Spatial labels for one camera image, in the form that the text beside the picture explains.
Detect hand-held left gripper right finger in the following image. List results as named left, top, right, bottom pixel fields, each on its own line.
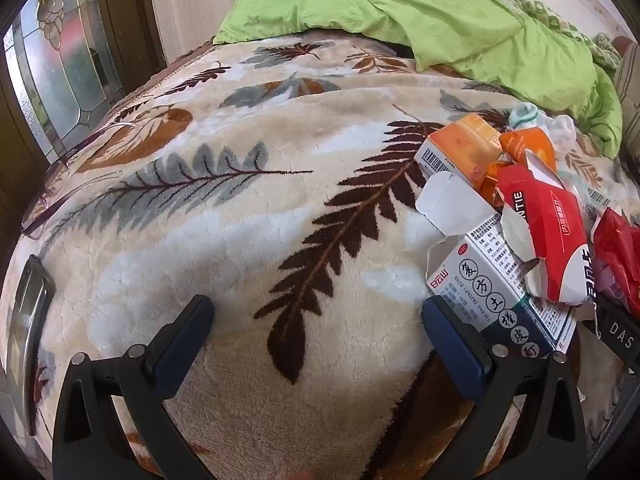
left=421, top=295, right=588, bottom=480

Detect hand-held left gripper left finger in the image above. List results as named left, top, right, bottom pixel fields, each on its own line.
left=52, top=294, right=216, bottom=480

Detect white medicine box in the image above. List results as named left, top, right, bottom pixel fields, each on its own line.
left=415, top=170, right=578, bottom=361

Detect red torn cardboard box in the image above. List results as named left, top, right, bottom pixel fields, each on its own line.
left=495, top=152, right=598, bottom=306

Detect orange cardboard box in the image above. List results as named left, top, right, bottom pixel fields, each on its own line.
left=414, top=114, right=503, bottom=187

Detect orange plastic packet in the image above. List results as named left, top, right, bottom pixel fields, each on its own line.
left=477, top=127, right=558, bottom=208

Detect white sock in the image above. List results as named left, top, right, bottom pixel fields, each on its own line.
left=507, top=102, right=581, bottom=161

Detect red plastic wrapper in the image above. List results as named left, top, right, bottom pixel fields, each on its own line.
left=590, top=207, right=640, bottom=311

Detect leaf print fleece blanket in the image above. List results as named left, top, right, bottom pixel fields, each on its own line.
left=0, top=35, right=640, bottom=480

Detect dark smartphone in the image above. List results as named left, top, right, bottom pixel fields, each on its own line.
left=5, top=254, right=57, bottom=436

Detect eyeglasses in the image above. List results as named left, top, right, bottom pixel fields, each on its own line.
left=20, top=120, right=136, bottom=241

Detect striped brown cushion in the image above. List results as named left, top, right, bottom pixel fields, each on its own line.
left=612, top=35, right=640, bottom=161

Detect stained glass door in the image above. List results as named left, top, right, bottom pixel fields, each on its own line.
left=0, top=0, right=168, bottom=171

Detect green patterned quilt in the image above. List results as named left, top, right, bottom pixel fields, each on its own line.
left=450, top=0, right=623, bottom=68

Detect plain green quilt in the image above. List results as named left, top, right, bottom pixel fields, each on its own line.
left=212, top=0, right=623, bottom=158

